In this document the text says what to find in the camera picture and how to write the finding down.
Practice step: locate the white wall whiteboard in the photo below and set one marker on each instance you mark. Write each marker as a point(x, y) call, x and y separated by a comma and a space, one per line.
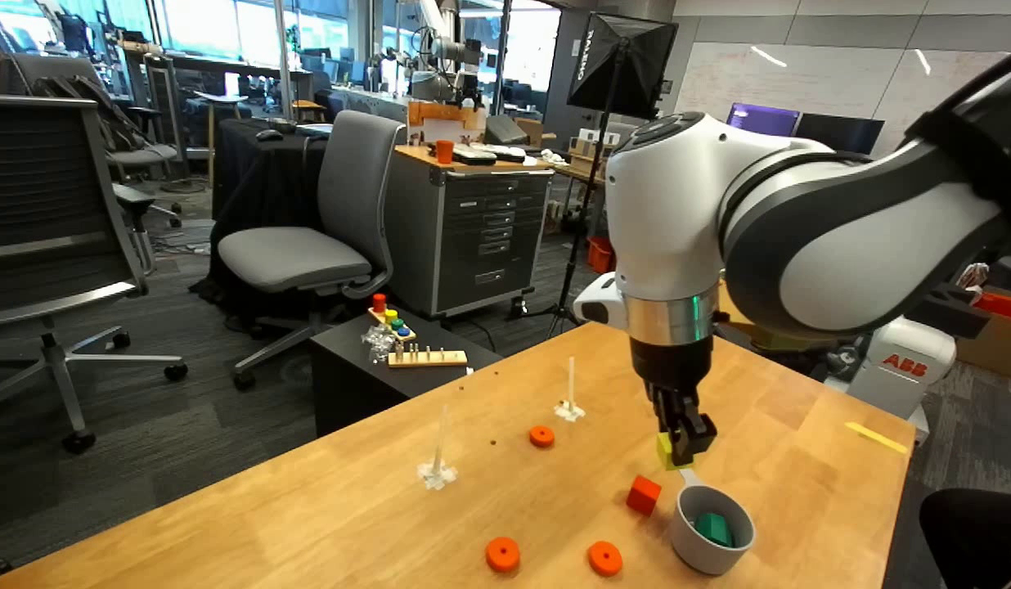
point(809, 70)

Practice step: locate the black light stand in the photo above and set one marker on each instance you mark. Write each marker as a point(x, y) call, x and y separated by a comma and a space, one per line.
point(576, 258)

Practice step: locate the orange wooden disc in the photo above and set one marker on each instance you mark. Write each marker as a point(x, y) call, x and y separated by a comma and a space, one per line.
point(603, 560)
point(503, 553)
point(542, 436)

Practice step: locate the black computer monitor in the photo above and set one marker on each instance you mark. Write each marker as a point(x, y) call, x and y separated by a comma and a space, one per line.
point(841, 134)

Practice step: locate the grey padded office chair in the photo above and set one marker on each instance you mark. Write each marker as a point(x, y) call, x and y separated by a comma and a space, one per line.
point(294, 258)

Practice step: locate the white peg on tape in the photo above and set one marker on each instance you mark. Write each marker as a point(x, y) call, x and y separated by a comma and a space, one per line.
point(436, 477)
point(571, 414)

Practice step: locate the red wooden block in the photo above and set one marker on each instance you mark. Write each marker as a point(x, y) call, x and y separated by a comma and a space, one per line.
point(642, 496)

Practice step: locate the black swivel chair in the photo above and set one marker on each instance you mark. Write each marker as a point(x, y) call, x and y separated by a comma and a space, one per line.
point(980, 543)

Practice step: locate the black low side table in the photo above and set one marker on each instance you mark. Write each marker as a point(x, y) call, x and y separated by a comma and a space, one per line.
point(344, 382)

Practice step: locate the clear plastic bag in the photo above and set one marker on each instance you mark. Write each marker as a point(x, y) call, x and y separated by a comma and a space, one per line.
point(379, 341)

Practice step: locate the yellow tape strip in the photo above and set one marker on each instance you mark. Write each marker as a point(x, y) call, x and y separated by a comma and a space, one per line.
point(875, 436)

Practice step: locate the black draped table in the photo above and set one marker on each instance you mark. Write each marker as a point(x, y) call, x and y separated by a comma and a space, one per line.
point(258, 174)

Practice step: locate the green wooden block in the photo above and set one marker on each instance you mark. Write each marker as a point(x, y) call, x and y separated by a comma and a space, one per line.
point(716, 527)

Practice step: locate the red bucket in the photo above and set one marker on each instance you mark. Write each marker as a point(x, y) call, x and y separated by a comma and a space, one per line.
point(600, 258)

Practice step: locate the grey drawer cabinet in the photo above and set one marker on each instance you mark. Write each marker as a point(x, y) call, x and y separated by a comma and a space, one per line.
point(471, 234)

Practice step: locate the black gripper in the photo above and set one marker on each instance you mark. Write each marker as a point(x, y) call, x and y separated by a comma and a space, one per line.
point(673, 368)

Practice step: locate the white ABB robot base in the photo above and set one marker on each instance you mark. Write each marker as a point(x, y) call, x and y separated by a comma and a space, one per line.
point(901, 370)

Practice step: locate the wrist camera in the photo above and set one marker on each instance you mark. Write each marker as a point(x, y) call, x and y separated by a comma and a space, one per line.
point(600, 301)

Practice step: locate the black softbox light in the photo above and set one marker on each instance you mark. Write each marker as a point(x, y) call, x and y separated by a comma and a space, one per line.
point(622, 66)

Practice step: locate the black mesh office chair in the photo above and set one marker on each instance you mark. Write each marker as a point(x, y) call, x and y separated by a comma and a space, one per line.
point(48, 185)

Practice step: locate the grey mesh office chair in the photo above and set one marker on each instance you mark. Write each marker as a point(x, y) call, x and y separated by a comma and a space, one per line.
point(78, 99)

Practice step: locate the colourful stacking toy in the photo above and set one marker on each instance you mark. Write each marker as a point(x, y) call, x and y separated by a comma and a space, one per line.
point(394, 323)

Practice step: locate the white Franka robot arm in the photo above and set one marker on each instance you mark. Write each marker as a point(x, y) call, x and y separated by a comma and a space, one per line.
point(679, 216)

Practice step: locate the small orange cup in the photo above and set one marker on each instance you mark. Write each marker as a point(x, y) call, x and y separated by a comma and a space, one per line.
point(444, 153)

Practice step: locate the wooden office desk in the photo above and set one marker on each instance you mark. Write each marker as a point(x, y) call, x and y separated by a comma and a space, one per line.
point(580, 173)

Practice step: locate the brown cardboard box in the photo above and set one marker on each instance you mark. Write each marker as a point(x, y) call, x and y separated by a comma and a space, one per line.
point(1000, 347)

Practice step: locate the purple screen monitor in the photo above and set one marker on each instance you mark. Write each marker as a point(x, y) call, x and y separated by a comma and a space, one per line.
point(764, 118)

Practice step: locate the orange and white box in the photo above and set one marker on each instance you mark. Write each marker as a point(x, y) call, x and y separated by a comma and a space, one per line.
point(438, 115)

